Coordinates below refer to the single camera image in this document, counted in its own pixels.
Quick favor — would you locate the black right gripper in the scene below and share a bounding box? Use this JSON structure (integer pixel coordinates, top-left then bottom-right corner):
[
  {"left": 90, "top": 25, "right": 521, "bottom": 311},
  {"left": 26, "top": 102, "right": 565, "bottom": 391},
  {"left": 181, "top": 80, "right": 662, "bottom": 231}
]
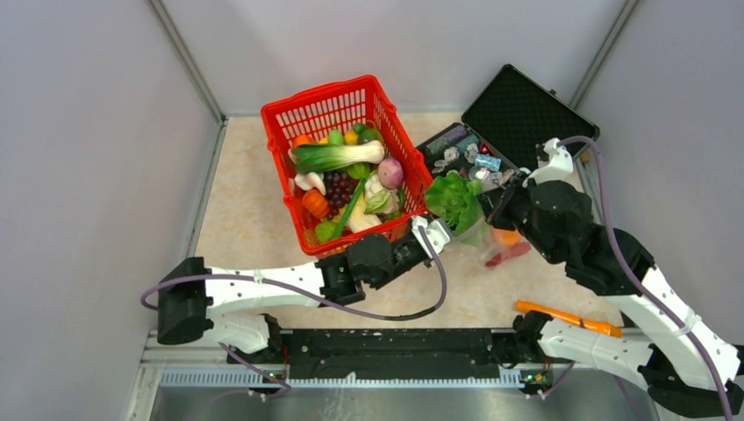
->
[{"left": 475, "top": 169, "right": 562, "bottom": 265}]

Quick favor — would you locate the red chili pepper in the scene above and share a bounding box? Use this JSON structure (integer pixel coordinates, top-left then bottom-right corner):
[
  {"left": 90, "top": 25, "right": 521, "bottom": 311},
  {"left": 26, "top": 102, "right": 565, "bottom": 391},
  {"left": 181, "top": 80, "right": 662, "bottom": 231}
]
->
[{"left": 485, "top": 242, "right": 532, "bottom": 268}]

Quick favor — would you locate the clear zip top bag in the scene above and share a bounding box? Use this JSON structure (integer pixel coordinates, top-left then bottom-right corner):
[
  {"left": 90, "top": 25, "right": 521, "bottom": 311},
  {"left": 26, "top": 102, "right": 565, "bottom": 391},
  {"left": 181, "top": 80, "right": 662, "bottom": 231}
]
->
[{"left": 447, "top": 174, "right": 533, "bottom": 269}]

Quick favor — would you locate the pink purple onion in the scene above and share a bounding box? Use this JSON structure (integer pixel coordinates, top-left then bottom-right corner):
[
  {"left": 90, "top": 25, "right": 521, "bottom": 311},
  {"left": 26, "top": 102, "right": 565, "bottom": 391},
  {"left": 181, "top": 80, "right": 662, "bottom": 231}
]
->
[{"left": 377, "top": 157, "right": 404, "bottom": 189}]

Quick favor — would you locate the green lettuce head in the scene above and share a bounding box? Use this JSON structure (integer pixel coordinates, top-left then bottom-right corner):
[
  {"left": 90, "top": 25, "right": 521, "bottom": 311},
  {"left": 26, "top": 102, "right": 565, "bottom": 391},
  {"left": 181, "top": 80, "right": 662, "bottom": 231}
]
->
[{"left": 424, "top": 173, "right": 483, "bottom": 235}]

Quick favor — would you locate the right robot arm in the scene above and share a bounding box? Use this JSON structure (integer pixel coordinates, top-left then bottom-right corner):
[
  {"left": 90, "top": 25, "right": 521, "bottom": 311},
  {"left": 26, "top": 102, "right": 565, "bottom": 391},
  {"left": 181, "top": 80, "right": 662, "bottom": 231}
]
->
[{"left": 477, "top": 181, "right": 743, "bottom": 419}]

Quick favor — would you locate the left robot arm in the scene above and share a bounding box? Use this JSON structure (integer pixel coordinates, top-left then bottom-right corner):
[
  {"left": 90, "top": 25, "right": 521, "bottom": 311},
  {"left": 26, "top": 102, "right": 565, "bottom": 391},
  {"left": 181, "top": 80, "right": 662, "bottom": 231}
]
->
[{"left": 141, "top": 217, "right": 452, "bottom": 363}]

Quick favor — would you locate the pale napa cabbage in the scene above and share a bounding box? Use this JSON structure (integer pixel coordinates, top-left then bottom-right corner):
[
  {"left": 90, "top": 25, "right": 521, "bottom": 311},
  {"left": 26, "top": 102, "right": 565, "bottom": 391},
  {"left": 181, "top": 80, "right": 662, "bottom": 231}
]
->
[{"left": 344, "top": 195, "right": 383, "bottom": 233}]

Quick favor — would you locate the white cauliflower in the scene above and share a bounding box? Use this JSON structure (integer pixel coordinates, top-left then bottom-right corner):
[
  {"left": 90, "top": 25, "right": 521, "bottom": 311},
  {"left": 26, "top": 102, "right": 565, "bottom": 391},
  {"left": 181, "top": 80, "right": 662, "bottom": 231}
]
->
[{"left": 364, "top": 174, "right": 400, "bottom": 215}]

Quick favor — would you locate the small green cabbage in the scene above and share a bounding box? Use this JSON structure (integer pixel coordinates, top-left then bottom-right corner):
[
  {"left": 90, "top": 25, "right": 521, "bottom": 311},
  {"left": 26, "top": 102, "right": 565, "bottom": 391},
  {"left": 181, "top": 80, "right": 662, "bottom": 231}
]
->
[{"left": 314, "top": 220, "right": 338, "bottom": 244}]

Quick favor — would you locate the purple grape bunch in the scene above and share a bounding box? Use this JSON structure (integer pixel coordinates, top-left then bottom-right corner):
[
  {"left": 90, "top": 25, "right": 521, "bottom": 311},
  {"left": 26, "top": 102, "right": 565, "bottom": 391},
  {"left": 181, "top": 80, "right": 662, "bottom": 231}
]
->
[{"left": 324, "top": 171, "right": 356, "bottom": 218}]

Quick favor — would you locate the black poker chip case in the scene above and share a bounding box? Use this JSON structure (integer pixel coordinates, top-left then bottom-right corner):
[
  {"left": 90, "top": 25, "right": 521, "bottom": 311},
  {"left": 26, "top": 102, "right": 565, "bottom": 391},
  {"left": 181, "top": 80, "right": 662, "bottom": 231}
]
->
[{"left": 418, "top": 64, "right": 600, "bottom": 176}]

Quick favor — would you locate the orange mini pumpkin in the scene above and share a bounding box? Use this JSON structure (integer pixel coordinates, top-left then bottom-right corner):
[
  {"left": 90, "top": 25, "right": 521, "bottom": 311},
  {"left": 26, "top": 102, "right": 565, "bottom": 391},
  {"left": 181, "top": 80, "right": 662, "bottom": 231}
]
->
[{"left": 302, "top": 189, "right": 330, "bottom": 219}]

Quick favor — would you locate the green white bok choy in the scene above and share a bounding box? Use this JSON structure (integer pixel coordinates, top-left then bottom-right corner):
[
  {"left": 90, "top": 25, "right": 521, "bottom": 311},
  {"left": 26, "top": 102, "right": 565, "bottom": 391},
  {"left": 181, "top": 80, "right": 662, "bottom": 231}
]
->
[{"left": 291, "top": 140, "right": 386, "bottom": 173}]

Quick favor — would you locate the red plastic basket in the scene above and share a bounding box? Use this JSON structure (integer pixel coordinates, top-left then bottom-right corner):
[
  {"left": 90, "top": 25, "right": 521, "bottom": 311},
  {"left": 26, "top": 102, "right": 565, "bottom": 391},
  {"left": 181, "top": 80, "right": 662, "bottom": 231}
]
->
[{"left": 261, "top": 75, "right": 433, "bottom": 258}]

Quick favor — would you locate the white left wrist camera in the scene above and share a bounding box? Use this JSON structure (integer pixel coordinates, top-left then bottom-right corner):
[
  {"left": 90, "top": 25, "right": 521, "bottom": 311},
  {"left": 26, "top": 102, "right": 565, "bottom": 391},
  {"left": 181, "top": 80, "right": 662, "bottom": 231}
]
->
[{"left": 411, "top": 216, "right": 454, "bottom": 259}]

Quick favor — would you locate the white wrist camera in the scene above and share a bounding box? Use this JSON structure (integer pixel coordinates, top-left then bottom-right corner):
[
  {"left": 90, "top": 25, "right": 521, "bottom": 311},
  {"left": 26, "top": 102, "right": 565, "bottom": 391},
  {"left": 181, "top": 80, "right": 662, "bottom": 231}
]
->
[
  {"left": 411, "top": 216, "right": 454, "bottom": 259},
  {"left": 522, "top": 138, "right": 575, "bottom": 188}
]

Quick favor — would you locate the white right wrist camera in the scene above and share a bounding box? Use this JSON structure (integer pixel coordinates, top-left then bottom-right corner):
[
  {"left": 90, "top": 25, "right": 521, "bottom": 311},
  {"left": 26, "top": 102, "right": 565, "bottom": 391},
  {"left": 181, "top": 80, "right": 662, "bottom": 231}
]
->
[{"left": 522, "top": 138, "right": 575, "bottom": 188}]

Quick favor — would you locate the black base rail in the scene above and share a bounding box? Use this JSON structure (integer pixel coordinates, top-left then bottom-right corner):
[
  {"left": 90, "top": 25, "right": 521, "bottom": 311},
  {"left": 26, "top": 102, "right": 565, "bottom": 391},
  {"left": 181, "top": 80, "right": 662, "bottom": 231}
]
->
[{"left": 227, "top": 328, "right": 547, "bottom": 380}]

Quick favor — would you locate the orange handled tool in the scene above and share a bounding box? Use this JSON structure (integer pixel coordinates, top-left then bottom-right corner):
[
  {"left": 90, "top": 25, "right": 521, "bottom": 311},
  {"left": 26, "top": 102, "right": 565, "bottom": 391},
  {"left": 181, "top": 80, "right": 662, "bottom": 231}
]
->
[{"left": 515, "top": 300, "right": 622, "bottom": 338}]

